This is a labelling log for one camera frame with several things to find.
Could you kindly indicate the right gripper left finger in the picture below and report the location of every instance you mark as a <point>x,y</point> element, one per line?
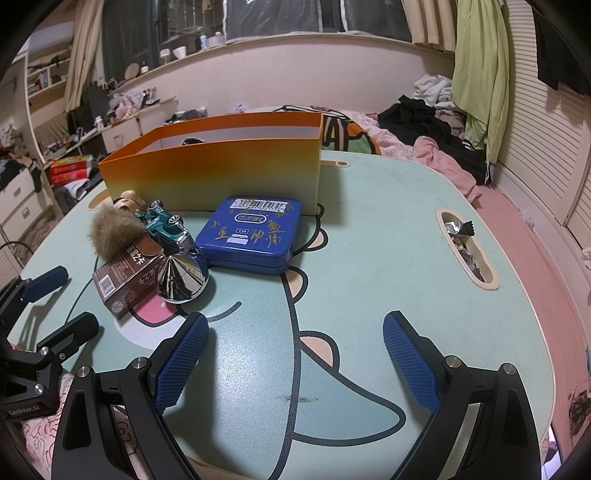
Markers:
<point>88,443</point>

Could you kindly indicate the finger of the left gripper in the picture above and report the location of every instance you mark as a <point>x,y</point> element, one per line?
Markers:
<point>43,285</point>
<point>68,339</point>

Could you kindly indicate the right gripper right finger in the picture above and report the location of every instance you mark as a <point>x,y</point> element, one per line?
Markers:
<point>503,443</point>

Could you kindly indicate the grey fur pompom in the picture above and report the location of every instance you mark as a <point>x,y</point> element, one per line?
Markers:
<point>112,230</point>

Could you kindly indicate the cartoon duck figurine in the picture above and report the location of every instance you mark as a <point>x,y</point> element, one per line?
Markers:
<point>130,201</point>

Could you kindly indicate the silver cone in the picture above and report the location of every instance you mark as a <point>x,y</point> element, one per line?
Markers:
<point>181,277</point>

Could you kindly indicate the teal toy car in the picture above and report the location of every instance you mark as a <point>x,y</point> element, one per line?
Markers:
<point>166,229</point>

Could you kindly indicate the blue tin case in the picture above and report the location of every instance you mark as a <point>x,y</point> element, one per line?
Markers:
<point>252,234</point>

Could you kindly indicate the pink quilt blanket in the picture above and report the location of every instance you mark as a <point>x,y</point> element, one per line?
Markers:
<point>40,435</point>

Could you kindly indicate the red snack box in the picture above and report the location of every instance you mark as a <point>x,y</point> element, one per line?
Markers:
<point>69,169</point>

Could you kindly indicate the white drawer cabinet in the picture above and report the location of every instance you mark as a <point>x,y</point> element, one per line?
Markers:
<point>118,135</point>

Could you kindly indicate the mint cartoon lap table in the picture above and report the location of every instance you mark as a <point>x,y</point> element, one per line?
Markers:
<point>296,381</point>

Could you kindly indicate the orange cardboard box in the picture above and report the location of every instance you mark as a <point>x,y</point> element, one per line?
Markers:
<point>194,165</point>

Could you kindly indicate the black clothes pile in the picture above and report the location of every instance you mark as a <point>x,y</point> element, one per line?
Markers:
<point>409,119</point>

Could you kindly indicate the colourful cartoon rug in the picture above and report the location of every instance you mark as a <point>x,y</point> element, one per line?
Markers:
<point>339,132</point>

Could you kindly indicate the green hanging cloth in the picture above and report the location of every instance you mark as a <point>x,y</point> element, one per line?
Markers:
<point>481,80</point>

